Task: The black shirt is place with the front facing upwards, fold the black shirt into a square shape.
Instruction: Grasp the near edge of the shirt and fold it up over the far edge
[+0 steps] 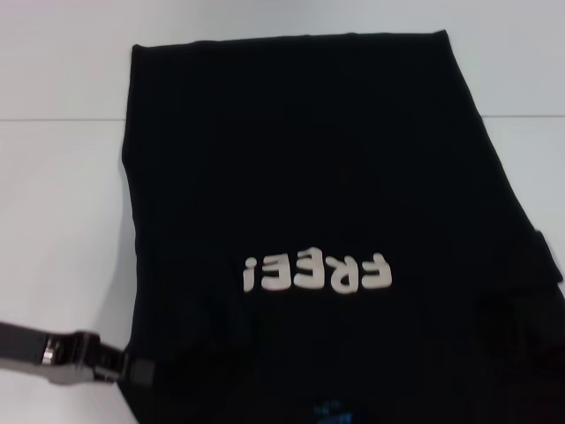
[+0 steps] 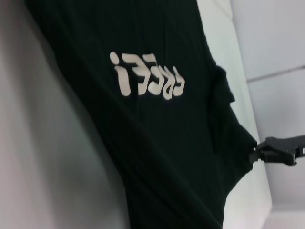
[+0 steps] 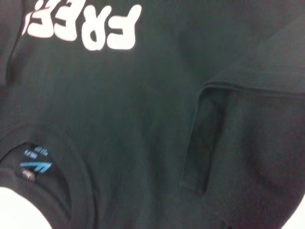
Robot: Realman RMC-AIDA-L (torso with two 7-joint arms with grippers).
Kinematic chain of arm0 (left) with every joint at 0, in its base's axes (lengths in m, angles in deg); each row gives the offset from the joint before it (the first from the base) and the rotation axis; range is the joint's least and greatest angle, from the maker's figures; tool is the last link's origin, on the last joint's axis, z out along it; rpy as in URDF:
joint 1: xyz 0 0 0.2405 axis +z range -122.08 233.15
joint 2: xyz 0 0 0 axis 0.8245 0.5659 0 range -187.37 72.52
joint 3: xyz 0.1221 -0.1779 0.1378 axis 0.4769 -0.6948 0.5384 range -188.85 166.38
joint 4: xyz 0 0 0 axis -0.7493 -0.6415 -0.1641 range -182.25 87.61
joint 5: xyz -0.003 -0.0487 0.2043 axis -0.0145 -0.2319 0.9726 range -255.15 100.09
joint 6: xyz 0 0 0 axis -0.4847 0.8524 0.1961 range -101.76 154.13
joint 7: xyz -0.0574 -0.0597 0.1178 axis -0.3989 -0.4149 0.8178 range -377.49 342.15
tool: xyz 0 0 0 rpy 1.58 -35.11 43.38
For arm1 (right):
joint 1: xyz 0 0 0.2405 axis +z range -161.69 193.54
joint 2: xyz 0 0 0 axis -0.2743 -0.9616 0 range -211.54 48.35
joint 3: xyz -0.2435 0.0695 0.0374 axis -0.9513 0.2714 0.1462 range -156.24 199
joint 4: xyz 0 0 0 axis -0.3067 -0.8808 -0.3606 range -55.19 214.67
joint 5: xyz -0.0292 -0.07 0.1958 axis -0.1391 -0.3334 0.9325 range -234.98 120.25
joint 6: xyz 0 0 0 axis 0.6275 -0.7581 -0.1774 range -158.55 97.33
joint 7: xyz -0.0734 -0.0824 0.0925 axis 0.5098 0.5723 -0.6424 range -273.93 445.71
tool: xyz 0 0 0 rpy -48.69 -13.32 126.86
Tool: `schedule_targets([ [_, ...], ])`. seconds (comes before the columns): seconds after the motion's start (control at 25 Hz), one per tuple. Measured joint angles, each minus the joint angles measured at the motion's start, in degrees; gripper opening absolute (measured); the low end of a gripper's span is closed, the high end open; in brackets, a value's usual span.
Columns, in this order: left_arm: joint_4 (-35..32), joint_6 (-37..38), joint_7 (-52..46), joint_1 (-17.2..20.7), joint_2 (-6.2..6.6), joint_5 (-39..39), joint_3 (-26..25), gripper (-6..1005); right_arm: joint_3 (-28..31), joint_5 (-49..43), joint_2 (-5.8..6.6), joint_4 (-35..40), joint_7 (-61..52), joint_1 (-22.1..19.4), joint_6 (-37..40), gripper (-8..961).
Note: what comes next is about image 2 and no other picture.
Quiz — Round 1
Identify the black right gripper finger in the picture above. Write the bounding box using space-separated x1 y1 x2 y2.
247 142 269 163

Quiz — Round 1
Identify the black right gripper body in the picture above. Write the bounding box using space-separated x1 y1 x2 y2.
263 135 305 167

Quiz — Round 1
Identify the black shirt with white print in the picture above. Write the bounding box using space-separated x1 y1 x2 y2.
23 0 259 229

